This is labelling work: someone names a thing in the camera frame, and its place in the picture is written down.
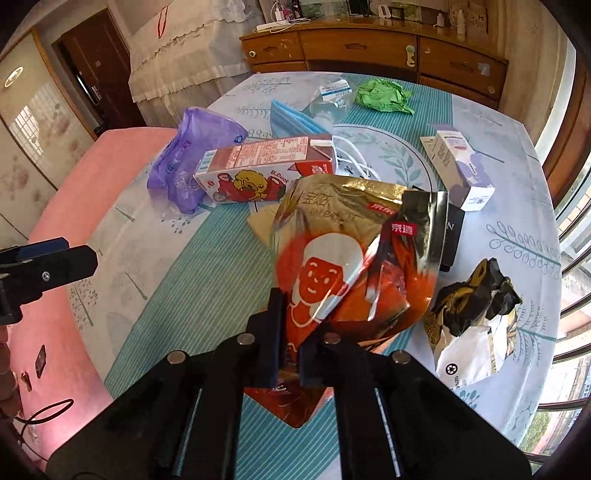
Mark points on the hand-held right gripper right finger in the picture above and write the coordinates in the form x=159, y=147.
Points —
x=314, y=364

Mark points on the small white bottle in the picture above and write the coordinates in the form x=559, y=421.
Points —
x=441, y=21

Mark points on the black and gold wrapper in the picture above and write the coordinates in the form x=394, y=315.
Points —
x=475, y=295

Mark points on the white drawer safety lock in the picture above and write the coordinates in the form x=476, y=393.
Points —
x=409, y=54

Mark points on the tall white bottle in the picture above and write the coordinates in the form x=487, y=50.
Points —
x=463, y=23

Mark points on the orange and gold foil packet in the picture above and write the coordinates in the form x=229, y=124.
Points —
x=323, y=267

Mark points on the white power strip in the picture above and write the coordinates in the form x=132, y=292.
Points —
x=274, y=26

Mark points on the black flat box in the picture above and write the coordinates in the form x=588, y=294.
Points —
x=451, y=240

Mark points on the pink juice carton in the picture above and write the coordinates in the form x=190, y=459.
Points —
x=258, y=159

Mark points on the blue face mask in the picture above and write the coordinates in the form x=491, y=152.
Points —
x=288, y=120

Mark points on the beige paper sheet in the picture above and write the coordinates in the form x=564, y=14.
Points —
x=261, y=221

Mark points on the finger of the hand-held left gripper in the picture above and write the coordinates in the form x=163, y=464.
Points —
x=46, y=247
x=55, y=272

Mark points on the cloth covered cabinet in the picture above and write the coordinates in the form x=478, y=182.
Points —
x=184, y=55

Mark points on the white and purple small box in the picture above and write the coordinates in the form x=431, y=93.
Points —
x=455, y=161

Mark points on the wooden drawer desk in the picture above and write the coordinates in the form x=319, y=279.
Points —
x=351, y=46

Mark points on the blue patterned tablecloth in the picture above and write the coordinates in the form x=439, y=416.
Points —
x=184, y=277

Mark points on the purple plastic bag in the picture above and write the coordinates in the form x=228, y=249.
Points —
x=184, y=152

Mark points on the window with metal bars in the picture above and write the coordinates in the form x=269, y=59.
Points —
x=572, y=277

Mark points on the pink bed blanket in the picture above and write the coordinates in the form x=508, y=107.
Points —
x=69, y=207

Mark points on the brown wooden door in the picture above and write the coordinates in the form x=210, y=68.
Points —
x=101, y=69

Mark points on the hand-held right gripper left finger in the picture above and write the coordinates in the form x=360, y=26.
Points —
x=277, y=332

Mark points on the red ribbon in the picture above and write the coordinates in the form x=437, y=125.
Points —
x=162, y=21

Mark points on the beige cardboard box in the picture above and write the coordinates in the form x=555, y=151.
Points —
x=478, y=16

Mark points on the white sliding closet door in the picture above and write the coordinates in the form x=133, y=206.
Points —
x=37, y=138

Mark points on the green crumpled paper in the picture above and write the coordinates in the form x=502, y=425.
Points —
x=383, y=94

